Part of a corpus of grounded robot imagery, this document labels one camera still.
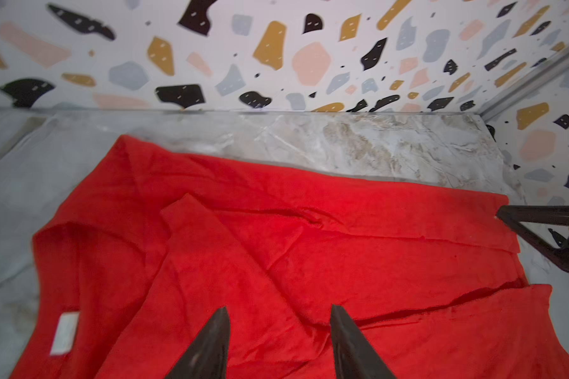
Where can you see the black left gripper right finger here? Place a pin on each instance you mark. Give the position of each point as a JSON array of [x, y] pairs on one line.
[[353, 355]]

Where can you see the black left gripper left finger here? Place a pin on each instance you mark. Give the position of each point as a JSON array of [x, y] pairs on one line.
[[207, 355]]

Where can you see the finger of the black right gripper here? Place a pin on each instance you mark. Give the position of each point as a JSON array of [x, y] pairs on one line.
[[545, 228]]

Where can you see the red t shirt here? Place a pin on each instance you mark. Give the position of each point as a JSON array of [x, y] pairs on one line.
[[151, 243]]

